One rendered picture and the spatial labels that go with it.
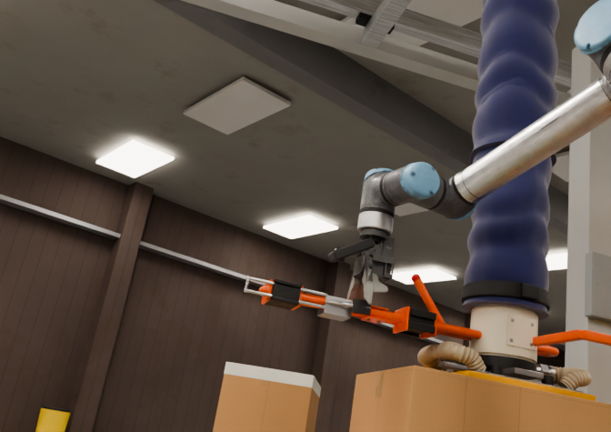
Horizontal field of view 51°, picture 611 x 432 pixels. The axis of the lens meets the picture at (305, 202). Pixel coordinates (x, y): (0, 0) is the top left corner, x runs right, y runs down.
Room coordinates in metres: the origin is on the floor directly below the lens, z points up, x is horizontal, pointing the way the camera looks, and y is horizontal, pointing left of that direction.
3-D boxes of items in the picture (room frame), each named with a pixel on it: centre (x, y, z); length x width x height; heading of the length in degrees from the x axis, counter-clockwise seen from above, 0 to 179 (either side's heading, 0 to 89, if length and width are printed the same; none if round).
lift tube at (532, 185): (1.68, -0.57, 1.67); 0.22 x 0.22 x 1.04
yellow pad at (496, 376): (1.58, -0.59, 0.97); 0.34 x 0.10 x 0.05; 102
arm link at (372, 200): (1.58, -0.19, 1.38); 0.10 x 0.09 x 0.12; 31
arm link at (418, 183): (1.49, -0.26, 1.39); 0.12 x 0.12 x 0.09; 31
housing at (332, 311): (1.58, -0.12, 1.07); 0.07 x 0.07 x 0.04; 12
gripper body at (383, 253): (1.58, -0.20, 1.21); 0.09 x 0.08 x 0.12; 102
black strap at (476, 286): (1.68, -0.57, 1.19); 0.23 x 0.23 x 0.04
